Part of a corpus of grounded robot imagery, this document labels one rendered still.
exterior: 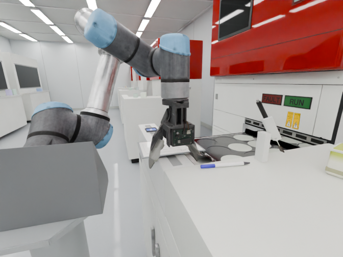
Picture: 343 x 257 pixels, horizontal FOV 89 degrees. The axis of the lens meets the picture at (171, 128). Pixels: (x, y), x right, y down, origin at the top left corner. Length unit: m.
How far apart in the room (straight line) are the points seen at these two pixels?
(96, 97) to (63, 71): 7.99
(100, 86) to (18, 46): 8.49
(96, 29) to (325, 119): 0.80
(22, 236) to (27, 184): 0.13
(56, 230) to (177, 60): 0.53
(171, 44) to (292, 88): 0.63
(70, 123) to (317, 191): 0.71
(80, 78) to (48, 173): 8.13
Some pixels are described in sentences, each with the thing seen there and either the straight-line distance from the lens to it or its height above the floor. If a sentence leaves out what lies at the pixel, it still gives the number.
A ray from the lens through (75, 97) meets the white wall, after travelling 8.70.
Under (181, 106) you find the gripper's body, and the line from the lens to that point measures 0.43.
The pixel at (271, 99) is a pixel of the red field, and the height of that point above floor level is 1.10.
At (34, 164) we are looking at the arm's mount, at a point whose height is 1.00.
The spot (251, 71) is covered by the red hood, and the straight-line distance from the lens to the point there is 1.03.
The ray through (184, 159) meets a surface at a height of 0.96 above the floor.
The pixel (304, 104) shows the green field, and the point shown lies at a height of 1.09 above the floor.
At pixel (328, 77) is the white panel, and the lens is 0.86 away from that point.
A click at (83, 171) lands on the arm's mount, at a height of 0.96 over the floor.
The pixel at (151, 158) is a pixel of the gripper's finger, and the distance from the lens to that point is 0.50.
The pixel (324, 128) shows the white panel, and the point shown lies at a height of 1.01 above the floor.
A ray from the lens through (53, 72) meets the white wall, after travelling 8.83.
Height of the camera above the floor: 1.19
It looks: 15 degrees down
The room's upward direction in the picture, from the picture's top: 1 degrees counter-clockwise
